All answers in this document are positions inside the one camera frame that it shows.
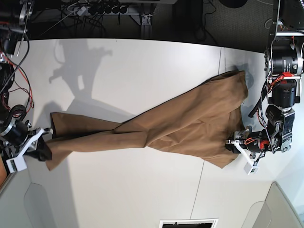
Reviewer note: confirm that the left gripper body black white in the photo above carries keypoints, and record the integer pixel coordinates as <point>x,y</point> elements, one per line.
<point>254,144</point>

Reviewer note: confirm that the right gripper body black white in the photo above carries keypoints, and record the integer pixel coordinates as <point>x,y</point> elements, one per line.
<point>16,133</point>

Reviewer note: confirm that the tan t-shirt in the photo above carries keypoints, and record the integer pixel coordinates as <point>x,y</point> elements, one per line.
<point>195,123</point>

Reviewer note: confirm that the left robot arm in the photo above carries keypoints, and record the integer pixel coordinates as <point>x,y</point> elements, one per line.
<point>284,67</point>

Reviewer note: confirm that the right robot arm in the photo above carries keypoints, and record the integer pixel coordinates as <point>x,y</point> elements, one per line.
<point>14,16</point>

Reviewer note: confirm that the grey chair left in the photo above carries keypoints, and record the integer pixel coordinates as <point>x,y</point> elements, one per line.
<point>38,198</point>

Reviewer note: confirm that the grey chair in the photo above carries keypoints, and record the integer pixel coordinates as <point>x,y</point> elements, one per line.
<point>276,211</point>
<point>38,198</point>

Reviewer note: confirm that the grey chair right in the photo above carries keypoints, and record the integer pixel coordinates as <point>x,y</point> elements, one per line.
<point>276,211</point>

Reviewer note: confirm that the black power strip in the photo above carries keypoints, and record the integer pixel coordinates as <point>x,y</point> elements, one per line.
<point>90,10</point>

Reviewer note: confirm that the aluminium table leg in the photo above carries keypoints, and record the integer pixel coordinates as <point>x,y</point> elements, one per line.
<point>146,26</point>

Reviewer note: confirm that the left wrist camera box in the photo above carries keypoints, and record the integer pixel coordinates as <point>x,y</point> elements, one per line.
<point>250,169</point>

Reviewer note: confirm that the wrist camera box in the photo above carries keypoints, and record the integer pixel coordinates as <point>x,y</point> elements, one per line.
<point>250,169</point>
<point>16,164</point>

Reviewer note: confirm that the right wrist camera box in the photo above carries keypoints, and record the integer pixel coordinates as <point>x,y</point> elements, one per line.
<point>16,164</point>

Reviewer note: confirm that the white floor vent frame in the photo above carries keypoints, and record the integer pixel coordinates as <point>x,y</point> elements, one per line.
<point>191,223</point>

